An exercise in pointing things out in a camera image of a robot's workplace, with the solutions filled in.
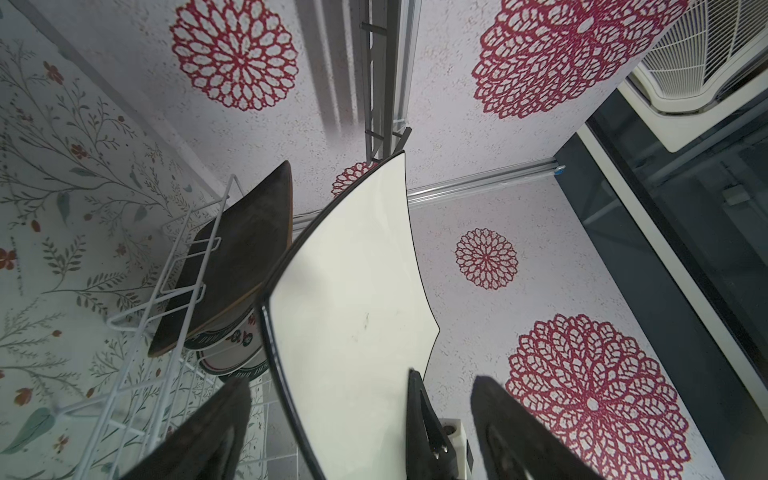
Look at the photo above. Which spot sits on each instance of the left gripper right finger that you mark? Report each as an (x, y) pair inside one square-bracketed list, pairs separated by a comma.
[(514, 444)]

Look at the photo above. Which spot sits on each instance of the white wire dish rack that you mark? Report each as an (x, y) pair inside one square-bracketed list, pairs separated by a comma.
[(152, 397)]

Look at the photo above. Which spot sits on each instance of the white air conditioner unit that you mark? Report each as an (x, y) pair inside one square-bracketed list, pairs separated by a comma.
[(710, 63)]

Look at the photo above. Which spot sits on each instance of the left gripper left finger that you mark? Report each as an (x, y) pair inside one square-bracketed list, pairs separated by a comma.
[(208, 444)]

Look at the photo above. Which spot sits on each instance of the white square plate black rim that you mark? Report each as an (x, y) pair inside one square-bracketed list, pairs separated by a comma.
[(345, 318)]

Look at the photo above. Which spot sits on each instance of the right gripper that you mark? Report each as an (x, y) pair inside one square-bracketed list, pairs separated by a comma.
[(435, 449)]

